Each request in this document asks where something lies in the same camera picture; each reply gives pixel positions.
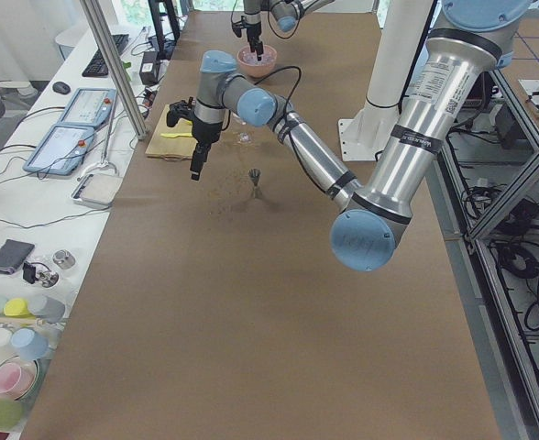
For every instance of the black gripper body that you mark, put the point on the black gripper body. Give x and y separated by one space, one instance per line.
252 30
203 131

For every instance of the steel measuring jigger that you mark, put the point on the steel measuring jigger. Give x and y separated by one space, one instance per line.
254 176

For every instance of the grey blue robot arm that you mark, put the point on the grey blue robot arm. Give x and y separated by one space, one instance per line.
287 15
429 57

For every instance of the clear ice cubes pile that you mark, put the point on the clear ice cubes pile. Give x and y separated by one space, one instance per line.
253 59

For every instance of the clear wine glass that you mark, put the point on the clear wine glass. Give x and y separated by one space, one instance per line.
242 131

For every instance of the pink bowl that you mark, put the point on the pink bowl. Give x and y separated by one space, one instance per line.
256 71

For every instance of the bamboo cutting board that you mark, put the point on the bamboo cutting board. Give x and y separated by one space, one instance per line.
171 148

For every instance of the yellow plastic knife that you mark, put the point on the yellow plastic knife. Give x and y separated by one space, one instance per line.
176 135

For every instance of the metal rod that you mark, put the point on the metal rod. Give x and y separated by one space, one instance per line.
104 163

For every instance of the blue teach pendant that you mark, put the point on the blue teach pendant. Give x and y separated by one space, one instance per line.
61 150
89 107

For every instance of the black computer mouse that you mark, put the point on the black computer mouse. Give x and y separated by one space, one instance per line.
61 88

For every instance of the steel bottle cap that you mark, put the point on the steel bottle cap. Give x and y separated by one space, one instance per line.
64 259

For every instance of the grey blue cup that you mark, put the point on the grey blue cup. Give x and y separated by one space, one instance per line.
47 308

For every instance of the grey folded cloth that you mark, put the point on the grey folded cloth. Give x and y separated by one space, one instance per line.
13 254

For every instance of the yellow cup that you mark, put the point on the yellow cup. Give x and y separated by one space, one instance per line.
17 308

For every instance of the light blue cup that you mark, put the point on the light blue cup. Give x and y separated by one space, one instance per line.
29 344

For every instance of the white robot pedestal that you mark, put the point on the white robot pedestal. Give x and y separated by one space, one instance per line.
405 28

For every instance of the aluminium camera post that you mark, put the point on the aluminium camera post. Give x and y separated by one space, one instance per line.
102 36

